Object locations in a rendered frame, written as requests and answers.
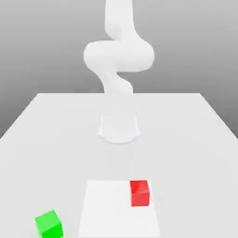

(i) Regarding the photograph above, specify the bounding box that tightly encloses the small green cube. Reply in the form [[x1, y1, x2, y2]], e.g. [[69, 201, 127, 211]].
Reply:
[[34, 209, 64, 238]]

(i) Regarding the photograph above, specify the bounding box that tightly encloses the small red cube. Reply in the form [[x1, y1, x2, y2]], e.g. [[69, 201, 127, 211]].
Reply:
[[130, 179, 151, 207]]

